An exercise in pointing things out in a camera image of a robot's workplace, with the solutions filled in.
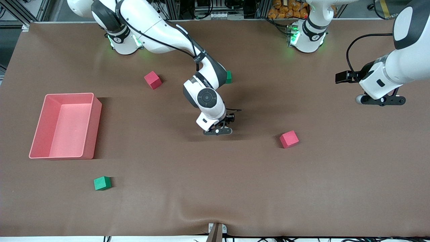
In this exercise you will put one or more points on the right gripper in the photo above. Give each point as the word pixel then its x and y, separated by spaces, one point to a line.
pixel 229 118

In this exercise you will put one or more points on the white power strip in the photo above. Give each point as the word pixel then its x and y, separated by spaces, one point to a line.
pixel 218 15

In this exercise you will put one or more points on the metal bracket with brown post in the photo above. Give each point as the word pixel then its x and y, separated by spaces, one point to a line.
pixel 216 233

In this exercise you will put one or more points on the pile of orange objects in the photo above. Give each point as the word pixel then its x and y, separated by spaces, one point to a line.
pixel 282 11

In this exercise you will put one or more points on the pink plastic bin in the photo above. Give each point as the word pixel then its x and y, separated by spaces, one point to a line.
pixel 67 127

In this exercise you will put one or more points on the green cube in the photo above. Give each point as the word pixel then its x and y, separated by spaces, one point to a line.
pixel 229 77
pixel 101 183

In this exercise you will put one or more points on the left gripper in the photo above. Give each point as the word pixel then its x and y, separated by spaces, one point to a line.
pixel 356 76

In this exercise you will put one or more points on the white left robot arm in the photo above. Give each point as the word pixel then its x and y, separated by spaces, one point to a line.
pixel 413 50

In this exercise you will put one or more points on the aluminium frame post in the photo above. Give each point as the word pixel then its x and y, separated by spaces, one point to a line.
pixel 262 9
pixel 173 10

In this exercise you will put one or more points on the pink-red cube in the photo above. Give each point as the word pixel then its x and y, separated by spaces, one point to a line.
pixel 289 139
pixel 153 80

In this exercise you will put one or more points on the brown table mat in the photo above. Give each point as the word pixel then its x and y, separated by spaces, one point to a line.
pixel 201 185

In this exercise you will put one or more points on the aluminium frame profile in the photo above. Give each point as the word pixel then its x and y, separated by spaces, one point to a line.
pixel 44 10

